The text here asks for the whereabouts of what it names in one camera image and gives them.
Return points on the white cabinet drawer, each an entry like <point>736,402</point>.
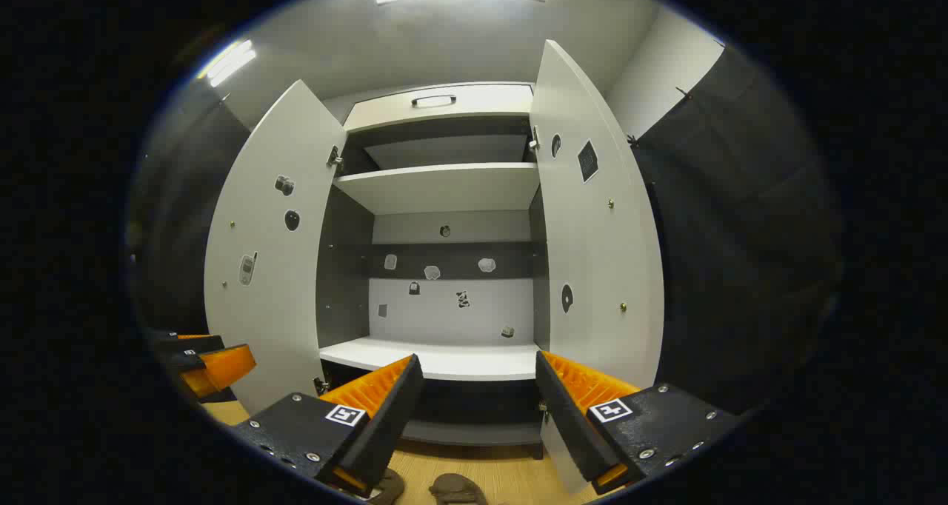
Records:
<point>481,101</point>

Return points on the brown fuzzy shoe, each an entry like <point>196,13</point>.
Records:
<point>455,486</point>
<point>389,486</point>

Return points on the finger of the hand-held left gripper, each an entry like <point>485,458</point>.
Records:
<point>189,343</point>
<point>222,368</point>

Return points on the white cabinet door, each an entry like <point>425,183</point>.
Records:
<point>592,268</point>
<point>274,305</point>

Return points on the black backdrop cloth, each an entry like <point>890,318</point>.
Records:
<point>740,231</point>

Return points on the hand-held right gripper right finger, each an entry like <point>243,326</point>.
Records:
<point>570,431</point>

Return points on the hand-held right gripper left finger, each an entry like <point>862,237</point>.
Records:
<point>385,431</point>

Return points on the white shoe cabinet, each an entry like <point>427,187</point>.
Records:
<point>444,186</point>

